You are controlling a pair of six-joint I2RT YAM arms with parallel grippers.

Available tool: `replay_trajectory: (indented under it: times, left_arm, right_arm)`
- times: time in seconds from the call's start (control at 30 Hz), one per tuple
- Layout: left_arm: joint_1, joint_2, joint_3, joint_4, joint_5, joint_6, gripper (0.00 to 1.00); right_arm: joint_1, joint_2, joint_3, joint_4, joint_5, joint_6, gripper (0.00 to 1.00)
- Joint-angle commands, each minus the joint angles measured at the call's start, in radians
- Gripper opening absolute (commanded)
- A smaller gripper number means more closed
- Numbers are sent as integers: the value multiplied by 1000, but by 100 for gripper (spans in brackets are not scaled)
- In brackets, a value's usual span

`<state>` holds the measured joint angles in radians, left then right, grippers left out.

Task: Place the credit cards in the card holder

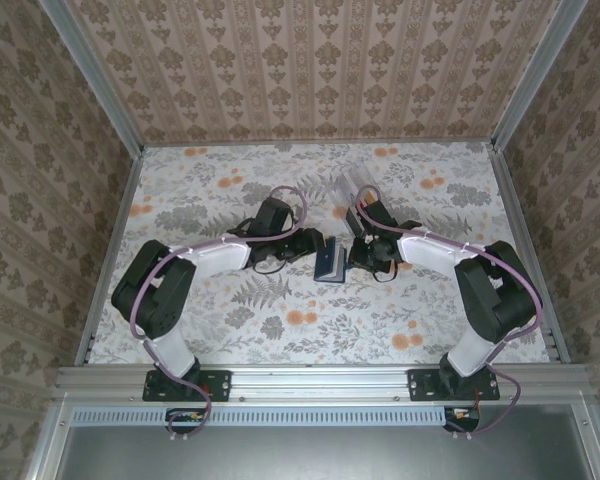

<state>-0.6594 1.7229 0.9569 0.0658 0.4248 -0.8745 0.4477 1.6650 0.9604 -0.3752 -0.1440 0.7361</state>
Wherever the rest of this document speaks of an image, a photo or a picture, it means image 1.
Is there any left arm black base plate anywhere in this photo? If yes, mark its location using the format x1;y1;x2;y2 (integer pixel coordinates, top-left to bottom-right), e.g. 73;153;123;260
142;368;231;402

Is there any navy blue card holder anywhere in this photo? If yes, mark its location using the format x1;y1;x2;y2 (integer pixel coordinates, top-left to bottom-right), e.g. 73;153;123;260
313;236;351;284

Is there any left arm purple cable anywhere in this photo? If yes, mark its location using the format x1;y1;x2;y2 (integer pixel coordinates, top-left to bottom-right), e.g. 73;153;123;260
129;185;309;444

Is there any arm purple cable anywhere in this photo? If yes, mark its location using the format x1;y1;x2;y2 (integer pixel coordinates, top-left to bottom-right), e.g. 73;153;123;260
129;185;309;444
354;185;541;441

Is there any slotted grey cable duct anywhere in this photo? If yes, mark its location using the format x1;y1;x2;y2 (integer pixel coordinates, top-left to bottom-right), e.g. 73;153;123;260
72;405;451;427

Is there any aluminium cross rail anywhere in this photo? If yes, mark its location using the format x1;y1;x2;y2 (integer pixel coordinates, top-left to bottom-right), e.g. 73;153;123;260
54;364;591;401

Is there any aluminium side rail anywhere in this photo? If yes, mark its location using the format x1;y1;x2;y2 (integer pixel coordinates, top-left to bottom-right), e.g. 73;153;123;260
73;145;146;365
487;142;572;365

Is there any black cable port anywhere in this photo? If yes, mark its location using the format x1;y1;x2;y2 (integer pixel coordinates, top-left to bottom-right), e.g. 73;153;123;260
164;407;207;435
442;407;481;434

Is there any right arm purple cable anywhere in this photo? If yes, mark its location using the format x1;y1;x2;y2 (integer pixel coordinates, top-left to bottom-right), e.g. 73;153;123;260
354;185;541;441

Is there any clear acrylic card organizer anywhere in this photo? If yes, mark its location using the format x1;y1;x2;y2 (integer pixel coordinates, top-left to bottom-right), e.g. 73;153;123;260
332;167;397;226

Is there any grey metal panel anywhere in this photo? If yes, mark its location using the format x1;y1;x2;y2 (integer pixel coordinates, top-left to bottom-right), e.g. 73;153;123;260
27;402;600;480

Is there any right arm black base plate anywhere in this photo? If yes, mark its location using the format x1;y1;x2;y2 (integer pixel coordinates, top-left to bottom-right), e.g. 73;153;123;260
408;368;501;402

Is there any aluminium corner post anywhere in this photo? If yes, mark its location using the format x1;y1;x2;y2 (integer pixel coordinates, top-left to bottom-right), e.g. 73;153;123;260
37;0;146;154
489;0;591;151

